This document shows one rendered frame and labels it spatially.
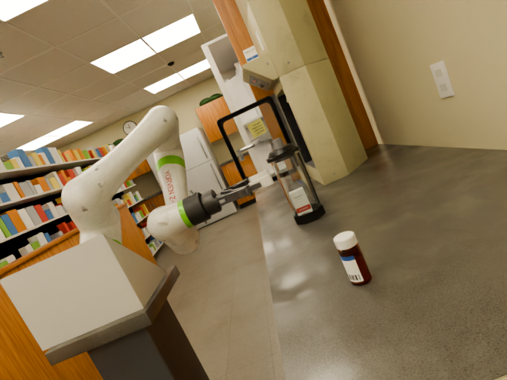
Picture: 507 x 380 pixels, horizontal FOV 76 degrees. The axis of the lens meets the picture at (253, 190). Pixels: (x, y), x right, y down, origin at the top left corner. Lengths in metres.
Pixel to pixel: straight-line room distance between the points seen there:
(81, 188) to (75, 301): 0.32
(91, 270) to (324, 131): 0.95
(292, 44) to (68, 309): 1.17
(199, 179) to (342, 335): 5.89
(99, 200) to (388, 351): 0.87
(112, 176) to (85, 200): 0.11
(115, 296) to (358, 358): 0.71
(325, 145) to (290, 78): 0.30
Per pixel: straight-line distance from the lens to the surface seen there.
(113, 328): 1.03
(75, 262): 1.03
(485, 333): 0.48
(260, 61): 1.35
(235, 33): 1.76
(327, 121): 1.36
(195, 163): 6.29
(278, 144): 0.99
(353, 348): 0.50
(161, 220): 1.01
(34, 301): 1.13
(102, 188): 1.09
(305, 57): 1.39
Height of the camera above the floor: 1.25
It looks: 9 degrees down
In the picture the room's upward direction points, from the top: 25 degrees counter-clockwise
